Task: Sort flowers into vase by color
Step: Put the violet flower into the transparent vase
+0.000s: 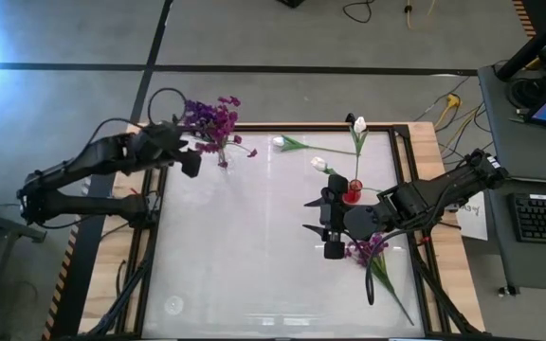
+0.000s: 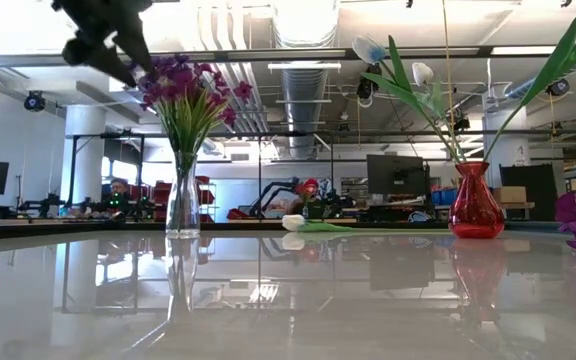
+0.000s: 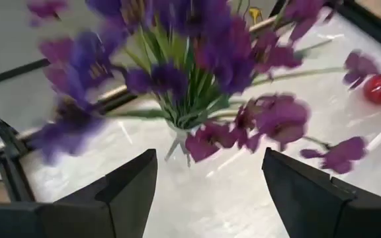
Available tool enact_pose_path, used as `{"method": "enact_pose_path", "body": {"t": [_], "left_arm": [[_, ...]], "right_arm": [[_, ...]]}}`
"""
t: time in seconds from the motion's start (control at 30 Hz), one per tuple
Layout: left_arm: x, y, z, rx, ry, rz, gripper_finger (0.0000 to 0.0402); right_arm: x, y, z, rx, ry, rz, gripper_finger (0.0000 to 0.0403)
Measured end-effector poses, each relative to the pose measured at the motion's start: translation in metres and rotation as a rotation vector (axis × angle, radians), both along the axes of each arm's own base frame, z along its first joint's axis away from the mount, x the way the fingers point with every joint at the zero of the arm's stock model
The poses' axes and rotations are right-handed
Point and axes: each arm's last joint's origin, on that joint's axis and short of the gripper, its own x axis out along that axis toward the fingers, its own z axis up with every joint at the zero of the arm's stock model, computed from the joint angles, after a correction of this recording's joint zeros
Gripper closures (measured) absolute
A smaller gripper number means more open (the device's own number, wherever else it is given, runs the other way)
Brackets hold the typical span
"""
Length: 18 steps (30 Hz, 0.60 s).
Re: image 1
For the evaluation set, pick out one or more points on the black pole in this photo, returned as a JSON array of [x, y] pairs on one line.
[[533, 47]]

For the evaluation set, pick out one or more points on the red glass vase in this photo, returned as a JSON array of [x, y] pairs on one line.
[[354, 194]]

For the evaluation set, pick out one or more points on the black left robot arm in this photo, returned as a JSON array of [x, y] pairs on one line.
[[88, 156]]

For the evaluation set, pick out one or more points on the white paper note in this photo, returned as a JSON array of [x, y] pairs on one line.
[[472, 222]]

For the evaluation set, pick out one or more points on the black diagonal frame brace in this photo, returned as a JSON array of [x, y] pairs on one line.
[[439, 293], [126, 293]]

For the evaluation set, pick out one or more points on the small clear round disc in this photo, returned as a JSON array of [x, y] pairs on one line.
[[173, 305]]

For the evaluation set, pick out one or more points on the small black desk foot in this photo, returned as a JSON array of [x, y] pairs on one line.
[[510, 290]]

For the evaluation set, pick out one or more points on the black platform with striped edge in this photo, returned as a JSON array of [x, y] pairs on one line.
[[78, 284]]

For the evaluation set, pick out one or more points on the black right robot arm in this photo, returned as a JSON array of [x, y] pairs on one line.
[[443, 189]]

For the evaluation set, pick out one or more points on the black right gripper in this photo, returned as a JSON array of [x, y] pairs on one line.
[[334, 218]]

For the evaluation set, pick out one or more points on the clear glass vase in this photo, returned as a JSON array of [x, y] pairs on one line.
[[224, 166]]

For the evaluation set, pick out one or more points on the white artificial tulip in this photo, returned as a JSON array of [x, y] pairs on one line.
[[359, 125], [372, 189], [278, 141], [319, 164]]

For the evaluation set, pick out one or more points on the black computer keyboard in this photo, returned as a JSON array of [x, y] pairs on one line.
[[543, 220]]

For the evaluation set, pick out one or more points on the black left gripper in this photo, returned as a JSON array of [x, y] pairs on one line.
[[159, 142]]

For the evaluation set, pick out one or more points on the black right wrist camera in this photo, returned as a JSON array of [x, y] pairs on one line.
[[334, 251]]

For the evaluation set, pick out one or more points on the black floor object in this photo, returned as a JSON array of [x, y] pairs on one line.
[[291, 3]]

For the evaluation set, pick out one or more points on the small red connector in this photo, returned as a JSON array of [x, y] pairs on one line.
[[423, 241]]

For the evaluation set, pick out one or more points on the grey side desk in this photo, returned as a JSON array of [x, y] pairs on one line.
[[515, 256]]

